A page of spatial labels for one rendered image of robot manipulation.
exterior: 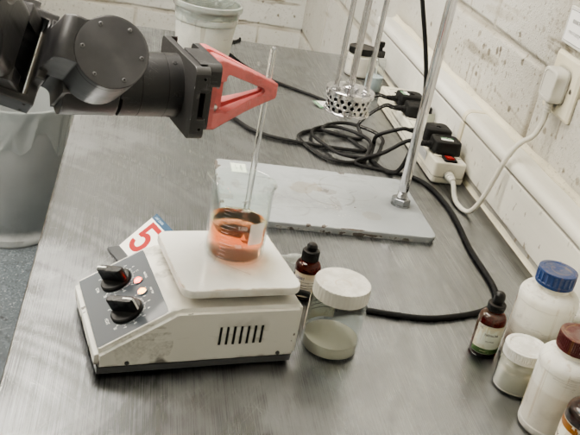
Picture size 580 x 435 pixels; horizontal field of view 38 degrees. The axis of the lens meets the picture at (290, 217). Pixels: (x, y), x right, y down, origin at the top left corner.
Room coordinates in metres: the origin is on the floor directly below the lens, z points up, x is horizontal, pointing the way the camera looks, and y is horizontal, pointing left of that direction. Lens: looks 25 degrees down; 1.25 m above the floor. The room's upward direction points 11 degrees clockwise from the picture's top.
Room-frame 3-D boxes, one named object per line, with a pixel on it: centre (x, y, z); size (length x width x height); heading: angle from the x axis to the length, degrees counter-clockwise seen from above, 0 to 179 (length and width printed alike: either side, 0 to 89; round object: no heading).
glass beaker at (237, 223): (0.77, 0.05, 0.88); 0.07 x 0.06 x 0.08; 87
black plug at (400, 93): (1.57, -0.17, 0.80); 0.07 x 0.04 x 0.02; 102
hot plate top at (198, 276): (0.75, 0.05, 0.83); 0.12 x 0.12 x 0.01; 25
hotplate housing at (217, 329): (0.74, 0.08, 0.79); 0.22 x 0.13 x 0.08; 115
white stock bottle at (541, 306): (0.82, -0.29, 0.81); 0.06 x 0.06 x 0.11
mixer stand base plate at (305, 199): (1.13, -0.04, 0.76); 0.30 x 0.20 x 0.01; 102
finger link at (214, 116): (0.77, 0.08, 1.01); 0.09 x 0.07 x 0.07; 119
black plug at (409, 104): (1.52, -0.18, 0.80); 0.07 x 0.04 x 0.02; 102
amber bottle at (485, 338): (0.81, -0.24, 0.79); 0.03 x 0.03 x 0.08
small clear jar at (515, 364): (0.76, -0.26, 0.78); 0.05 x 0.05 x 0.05
